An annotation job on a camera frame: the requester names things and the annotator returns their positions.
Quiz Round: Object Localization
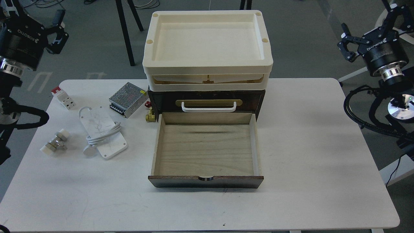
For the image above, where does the metal white pipe fitting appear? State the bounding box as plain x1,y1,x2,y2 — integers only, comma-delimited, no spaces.
40,129,71,155

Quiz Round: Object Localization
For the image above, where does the dark wooden cabinet body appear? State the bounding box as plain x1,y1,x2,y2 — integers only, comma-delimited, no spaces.
148,90,265,119

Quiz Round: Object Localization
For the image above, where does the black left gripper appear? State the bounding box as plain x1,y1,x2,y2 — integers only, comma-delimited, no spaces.
0,9,69,71

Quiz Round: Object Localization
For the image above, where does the open wooden drawer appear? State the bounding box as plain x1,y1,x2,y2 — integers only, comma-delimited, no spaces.
148,112,264,189

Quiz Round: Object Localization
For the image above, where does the brass valve red handle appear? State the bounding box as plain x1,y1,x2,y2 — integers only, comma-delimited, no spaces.
144,101,157,123

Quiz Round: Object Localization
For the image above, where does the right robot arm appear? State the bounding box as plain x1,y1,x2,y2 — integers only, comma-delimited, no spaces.
337,0,414,159

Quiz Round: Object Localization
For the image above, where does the black corrugated cable hose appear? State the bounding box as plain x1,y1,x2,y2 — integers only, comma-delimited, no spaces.
343,85,414,143

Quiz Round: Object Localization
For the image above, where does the black table leg stand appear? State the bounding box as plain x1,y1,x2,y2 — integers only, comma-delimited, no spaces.
115,0,145,67

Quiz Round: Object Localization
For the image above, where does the white charging cable board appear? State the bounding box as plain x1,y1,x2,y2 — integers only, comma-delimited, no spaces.
78,106,128,160

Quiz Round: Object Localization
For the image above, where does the white red circuit breaker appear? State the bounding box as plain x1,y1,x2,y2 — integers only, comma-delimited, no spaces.
51,86,75,110

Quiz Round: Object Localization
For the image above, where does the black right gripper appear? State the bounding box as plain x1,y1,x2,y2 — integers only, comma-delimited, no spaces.
337,4,413,77

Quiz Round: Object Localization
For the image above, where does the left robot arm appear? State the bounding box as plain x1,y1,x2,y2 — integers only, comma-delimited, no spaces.
0,9,69,163

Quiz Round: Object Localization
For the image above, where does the white drawer handle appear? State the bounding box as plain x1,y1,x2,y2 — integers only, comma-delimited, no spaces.
181,101,237,113

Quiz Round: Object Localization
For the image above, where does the metal mesh power supply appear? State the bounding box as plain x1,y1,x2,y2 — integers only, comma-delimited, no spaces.
108,82,149,118

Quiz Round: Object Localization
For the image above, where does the cream plastic tray cabinet top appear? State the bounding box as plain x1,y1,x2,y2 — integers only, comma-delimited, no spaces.
143,10,273,91

